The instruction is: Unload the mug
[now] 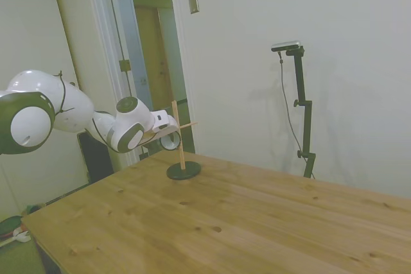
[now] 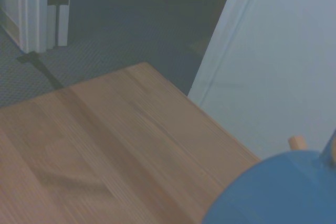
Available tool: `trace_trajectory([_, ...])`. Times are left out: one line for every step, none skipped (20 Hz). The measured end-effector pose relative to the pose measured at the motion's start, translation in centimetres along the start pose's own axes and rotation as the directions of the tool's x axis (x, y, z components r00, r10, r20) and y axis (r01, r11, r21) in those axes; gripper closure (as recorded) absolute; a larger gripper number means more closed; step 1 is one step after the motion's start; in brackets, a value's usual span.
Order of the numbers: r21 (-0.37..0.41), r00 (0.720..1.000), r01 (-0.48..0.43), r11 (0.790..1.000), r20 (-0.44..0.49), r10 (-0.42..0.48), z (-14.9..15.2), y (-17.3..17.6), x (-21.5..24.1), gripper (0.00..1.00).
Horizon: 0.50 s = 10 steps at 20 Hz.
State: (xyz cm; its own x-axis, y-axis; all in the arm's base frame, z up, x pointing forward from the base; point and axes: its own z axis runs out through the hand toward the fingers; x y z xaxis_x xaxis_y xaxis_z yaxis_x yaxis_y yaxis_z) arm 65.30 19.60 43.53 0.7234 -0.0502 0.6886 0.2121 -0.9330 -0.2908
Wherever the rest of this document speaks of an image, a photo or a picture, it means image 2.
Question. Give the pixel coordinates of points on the wooden mug tree stand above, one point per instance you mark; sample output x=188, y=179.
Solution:
x=298, y=142

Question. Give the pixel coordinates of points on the blue enamel mug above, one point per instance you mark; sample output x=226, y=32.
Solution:
x=275, y=195

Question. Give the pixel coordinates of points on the white panel board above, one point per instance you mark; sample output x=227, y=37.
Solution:
x=275, y=51

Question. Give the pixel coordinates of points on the white folding partition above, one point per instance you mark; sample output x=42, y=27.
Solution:
x=31, y=11

